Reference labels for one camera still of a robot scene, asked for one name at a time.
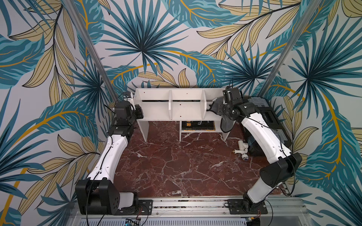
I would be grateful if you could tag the left aluminium corner post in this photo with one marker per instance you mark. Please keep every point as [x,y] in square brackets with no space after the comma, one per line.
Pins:
[77,20]

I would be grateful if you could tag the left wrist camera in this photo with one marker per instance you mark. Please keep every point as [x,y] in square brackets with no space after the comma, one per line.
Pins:
[127,96]

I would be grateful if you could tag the white PVC pipe fitting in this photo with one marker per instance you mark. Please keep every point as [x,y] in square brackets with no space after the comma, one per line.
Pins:
[243,150]

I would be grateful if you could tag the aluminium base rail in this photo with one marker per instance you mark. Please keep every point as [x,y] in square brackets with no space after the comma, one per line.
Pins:
[205,211]

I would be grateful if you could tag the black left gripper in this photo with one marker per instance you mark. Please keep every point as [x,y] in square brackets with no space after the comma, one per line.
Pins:
[139,109]

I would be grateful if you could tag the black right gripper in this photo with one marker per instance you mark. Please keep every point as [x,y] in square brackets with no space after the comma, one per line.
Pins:
[216,104]

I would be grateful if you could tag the right aluminium corner post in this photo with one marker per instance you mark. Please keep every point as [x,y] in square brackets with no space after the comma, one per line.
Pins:
[301,22]

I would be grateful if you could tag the aluminium corner post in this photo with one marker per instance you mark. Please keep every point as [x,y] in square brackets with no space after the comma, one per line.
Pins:
[77,20]
[301,22]

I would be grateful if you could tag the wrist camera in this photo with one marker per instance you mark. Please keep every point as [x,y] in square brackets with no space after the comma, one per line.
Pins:
[127,96]
[227,92]

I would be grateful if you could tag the black plastic toolbox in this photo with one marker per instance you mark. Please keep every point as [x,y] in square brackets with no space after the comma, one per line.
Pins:
[272,121]

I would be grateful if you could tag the white wooden bookshelf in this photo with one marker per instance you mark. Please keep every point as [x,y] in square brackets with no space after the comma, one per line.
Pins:
[177,104]

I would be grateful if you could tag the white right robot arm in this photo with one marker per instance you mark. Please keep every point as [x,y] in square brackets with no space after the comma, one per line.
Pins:
[282,162]

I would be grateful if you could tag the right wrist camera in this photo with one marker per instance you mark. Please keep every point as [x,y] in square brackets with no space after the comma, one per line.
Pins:
[227,92]

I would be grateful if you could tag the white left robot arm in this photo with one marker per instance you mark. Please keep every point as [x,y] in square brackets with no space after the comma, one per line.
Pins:
[97,194]

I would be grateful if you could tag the black yellow tool tray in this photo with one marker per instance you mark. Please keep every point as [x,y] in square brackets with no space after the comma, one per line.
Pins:
[198,126]

